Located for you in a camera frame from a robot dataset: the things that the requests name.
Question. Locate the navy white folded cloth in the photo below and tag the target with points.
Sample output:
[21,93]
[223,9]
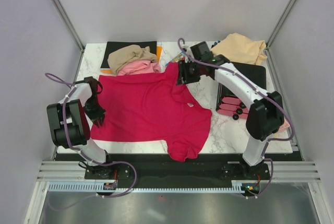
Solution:
[215,43]

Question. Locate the pink small box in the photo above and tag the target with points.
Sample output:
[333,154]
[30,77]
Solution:
[284,126]

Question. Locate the light pink t shirt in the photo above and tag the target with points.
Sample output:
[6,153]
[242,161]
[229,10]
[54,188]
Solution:
[140,67]

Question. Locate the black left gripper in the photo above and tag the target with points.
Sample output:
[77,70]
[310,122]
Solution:
[98,116]

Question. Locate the beige t shirt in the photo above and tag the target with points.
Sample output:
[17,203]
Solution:
[118,59]

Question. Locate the aluminium frame post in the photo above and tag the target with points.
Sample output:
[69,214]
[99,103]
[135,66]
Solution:
[68,24]
[280,23]

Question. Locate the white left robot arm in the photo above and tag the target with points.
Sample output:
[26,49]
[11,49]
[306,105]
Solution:
[69,119]

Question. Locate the left aluminium frame post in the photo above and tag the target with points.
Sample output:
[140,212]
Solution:
[68,24]

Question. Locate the black notebook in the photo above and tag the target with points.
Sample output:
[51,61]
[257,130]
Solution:
[113,46]

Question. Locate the white slotted cable duct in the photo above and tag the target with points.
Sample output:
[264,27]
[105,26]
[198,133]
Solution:
[105,187]

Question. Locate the blue illustrated paperback book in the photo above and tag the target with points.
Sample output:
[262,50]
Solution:
[176,59]

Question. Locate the magenta t shirt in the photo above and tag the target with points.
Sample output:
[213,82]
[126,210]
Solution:
[150,107]

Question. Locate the cream yellow t shirt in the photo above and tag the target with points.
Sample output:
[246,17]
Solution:
[241,49]

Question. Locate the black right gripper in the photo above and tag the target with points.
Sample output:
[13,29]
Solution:
[183,77]

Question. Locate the right aluminium frame post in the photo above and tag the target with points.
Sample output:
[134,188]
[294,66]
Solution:
[280,23]

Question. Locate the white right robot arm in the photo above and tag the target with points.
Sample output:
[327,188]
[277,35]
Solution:
[265,112]

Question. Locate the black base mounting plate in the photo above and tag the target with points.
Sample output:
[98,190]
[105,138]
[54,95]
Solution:
[160,171]

